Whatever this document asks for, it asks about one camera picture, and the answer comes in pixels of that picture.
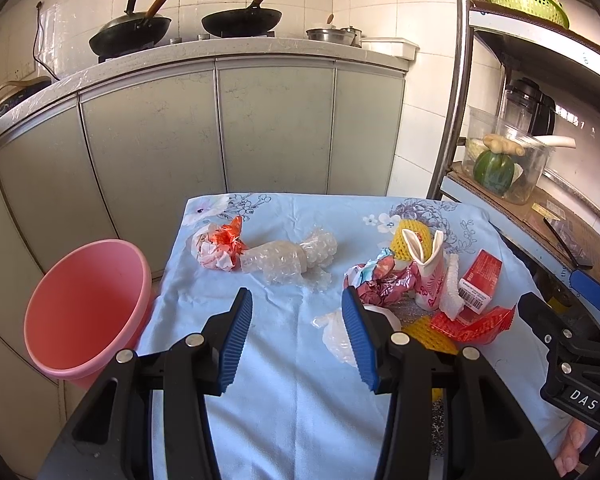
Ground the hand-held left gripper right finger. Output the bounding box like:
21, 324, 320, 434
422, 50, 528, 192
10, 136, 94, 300
341, 286, 561, 480

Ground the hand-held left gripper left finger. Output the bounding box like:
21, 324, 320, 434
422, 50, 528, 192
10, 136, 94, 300
37, 287, 254, 480

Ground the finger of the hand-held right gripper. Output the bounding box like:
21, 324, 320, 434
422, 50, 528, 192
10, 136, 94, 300
517, 291, 600, 361
569, 269, 600, 348

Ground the silver mesh cloth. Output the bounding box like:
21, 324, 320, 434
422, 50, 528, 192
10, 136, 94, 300
392, 294, 448, 461

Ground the clear bubble wrap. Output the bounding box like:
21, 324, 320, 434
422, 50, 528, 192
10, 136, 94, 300
240, 227, 340, 293

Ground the pink plastic bucket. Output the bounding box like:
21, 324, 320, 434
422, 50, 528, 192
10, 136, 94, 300
24, 239, 156, 391

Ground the person's right hand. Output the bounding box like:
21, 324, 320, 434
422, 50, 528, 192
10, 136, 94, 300
555, 420, 600, 478

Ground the white plastic bag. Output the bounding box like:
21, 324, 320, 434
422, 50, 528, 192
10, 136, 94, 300
312, 305, 402, 368

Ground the red crumpled packet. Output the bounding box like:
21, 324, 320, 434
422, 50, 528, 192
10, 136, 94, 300
430, 305, 517, 345

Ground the crumpled foil snack wrapper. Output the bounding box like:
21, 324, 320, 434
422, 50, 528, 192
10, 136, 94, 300
344, 251, 421, 308

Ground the yellow foam fruit net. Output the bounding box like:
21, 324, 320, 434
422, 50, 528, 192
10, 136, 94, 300
389, 218, 433, 261
402, 314, 460, 356

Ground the small red box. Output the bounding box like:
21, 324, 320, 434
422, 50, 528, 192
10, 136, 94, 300
457, 251, 503, 313

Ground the light blue floral tablecloth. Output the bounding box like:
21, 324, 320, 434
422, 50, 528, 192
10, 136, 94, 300
135, 191, 600, 480

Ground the pink white paper cup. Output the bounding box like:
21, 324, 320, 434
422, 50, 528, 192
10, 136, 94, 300
400, 228, 451, 309

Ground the orange white crumpled bag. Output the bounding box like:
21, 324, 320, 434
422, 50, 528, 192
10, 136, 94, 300
189, 216, 248, 273

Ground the white foam sleeve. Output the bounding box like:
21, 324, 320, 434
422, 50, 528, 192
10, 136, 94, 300
439, 252, 465, 321

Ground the brown cardboard sheet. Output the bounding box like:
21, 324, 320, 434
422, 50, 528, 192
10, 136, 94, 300
452, 160, 600, 271

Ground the clear plastic container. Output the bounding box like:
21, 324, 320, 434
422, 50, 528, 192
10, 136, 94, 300
462, 107, 561, 206

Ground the green squash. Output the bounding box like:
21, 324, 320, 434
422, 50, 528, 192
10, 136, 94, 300
473, 149, 516, 195

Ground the white radish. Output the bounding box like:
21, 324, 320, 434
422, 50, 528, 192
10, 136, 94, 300
532, 135, 577, 150

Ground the ginger root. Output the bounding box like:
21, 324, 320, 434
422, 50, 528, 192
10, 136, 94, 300
482, 134, 527, 157

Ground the black blender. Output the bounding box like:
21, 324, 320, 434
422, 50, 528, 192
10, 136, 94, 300
497, 77, 557, 137

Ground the grey kitchen cabinet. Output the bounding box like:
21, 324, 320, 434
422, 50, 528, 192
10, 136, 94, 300
0, 37, 421, 471

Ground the metal shelf rack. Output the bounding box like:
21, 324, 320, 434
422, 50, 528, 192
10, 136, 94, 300
427, 0, 600, 346

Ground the white rectangular tray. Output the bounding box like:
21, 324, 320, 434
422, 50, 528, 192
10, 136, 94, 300
361, 37, 421, 72

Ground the green plastic basket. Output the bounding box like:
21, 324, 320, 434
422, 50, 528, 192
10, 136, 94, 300
484, 0, 571, 29

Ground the stainless steel pot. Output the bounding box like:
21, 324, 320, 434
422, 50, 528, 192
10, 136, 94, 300
306, 14, 363, 47

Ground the gas stove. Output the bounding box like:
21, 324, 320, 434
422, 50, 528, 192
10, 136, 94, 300
97, 30, 278, 64

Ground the dark rice cooker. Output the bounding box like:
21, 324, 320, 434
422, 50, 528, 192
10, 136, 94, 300
0, 76, 55, 123

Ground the black frying pan wooden handle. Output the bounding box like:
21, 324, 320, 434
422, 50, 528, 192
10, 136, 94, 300
201, 0, 283, 38

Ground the black wok wooden handle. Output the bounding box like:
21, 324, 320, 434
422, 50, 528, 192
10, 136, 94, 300
89, 0, 180, 58

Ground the black power cable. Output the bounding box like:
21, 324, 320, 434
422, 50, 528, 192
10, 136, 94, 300
34, 1, 61, 82

